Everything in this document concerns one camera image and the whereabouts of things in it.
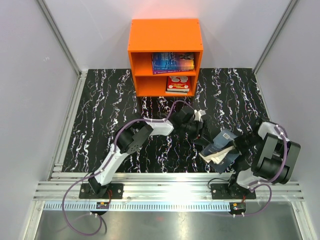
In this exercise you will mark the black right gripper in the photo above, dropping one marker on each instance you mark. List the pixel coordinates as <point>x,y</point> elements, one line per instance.
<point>240,149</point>

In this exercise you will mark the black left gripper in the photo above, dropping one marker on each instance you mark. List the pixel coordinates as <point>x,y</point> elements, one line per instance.
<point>199,141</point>

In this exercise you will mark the dark blue book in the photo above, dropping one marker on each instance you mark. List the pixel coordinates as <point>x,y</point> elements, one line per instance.
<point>221,153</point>

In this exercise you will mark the black book with white text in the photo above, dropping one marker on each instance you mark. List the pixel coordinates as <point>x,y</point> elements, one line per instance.
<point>175,93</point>

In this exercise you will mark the red Treehouse book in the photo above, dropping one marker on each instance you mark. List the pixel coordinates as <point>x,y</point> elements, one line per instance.
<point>178,84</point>

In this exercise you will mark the purple paperback book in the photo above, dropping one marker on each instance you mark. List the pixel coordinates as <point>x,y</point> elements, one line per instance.
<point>157,72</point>

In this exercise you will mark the Jane Eyre book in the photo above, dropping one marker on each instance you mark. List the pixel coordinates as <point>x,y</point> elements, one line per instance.
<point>169,61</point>

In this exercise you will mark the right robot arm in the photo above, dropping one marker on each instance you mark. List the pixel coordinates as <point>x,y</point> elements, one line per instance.
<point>273,163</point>

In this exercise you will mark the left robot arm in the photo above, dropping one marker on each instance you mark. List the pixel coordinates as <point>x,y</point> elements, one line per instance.
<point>136,132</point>

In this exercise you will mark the orange wooden shelf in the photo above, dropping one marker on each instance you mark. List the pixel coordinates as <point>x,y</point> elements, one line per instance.
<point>148,36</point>

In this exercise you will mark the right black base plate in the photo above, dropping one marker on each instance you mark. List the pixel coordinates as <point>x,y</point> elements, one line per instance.
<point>225,191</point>

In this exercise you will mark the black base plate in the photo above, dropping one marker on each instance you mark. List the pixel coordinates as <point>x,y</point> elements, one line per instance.
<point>113,191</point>
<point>225,191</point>

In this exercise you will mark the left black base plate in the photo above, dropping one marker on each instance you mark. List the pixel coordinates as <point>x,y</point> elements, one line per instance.
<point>113,191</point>

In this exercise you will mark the slotted cable duct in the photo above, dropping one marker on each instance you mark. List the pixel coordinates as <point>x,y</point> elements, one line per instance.
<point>144,206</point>

